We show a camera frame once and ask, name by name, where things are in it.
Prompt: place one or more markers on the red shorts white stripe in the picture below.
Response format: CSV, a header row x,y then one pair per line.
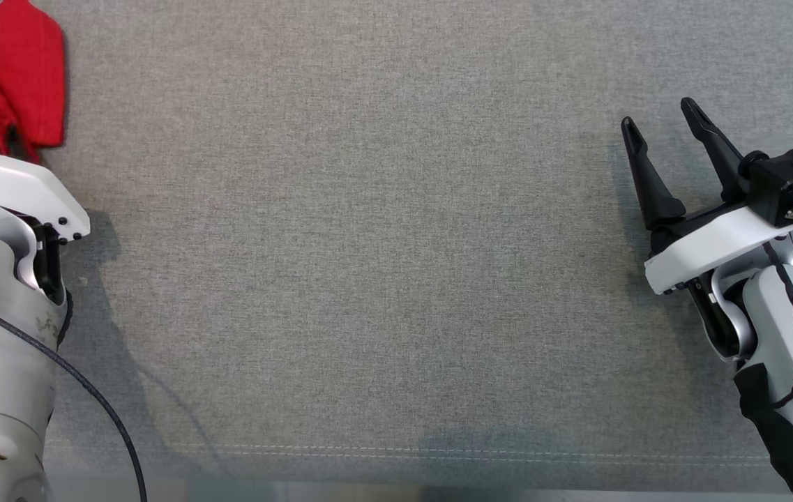
x,y
19,70

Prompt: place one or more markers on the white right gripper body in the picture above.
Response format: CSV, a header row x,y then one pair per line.
x,y
710,244

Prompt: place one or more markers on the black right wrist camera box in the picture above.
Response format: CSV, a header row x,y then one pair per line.
x,y
787,181

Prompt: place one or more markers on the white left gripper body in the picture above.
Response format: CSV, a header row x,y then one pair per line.
x,y
26,188

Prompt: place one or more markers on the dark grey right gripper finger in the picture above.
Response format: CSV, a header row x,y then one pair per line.
x,y
720,157
651,188

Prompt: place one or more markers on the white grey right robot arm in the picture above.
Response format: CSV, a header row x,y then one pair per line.
x,y
773,328

